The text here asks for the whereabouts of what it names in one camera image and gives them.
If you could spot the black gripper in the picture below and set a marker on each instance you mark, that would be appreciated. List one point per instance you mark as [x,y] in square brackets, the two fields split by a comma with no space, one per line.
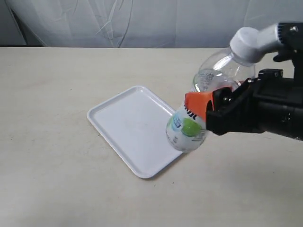
[268,103]

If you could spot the clear water bottle white cap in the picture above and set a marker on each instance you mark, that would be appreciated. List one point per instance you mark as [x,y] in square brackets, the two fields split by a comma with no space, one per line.
[186,131]

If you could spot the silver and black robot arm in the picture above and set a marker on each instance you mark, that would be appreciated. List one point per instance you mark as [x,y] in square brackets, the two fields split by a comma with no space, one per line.
[286,40]

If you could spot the white rectangular plastic tray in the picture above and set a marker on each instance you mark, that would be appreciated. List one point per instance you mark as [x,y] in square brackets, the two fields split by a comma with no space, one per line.
[133,123]

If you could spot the white backdrop cloth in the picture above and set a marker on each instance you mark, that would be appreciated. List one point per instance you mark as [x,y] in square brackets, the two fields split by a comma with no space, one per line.
[144,23]

